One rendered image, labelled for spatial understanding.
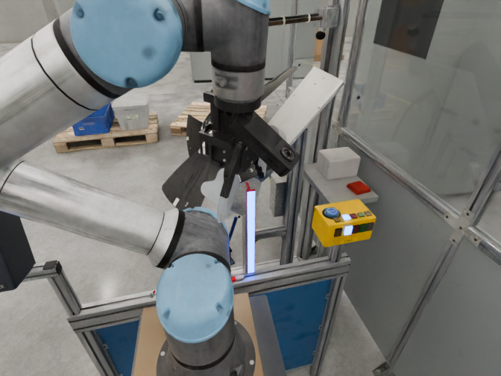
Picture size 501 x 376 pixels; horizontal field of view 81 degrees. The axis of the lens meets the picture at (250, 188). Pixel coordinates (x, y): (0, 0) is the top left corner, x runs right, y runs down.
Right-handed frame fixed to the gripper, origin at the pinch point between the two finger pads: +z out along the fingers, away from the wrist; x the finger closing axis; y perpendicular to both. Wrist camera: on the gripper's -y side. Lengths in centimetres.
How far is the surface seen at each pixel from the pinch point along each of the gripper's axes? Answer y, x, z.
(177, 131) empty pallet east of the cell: 233, -227, 159
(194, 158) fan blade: 45, -38, 28
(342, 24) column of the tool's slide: 17, -113, -12
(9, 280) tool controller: 43, 29, 23
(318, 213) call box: -8.3, -31.9, 25.3
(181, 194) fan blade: 44, -28, 39
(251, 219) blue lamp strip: 6.9, -16.8, 23.2
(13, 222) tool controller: 50, 21, 15
